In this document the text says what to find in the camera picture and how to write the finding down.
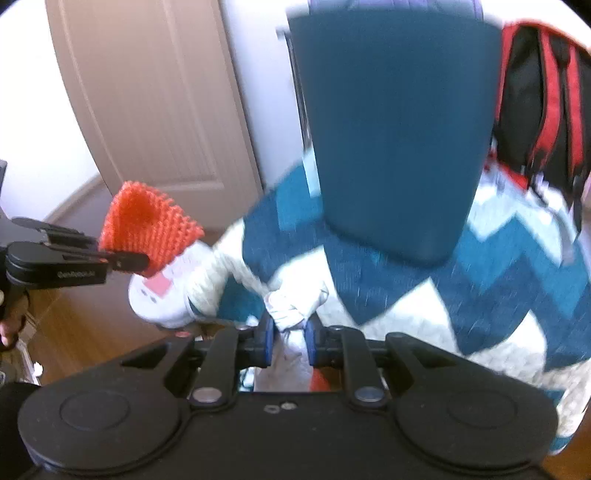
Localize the white tissue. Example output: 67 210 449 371
254 282 329 392

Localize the orange spiky mesh trash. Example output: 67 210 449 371
98 181 204 278

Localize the left gloved hand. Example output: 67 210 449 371
1 292 30 352

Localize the white round paper package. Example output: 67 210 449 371
128 241 229 329

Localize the beige wooden door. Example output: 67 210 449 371
46 1 263 230

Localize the teal white zigzag blanket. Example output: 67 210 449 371
214 166 590 452

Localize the black metal stand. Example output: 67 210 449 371
276 27 312 150

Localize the red black backpack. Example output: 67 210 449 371
493 21 590 228

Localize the purple grey backpack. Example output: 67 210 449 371
308 0 484 20

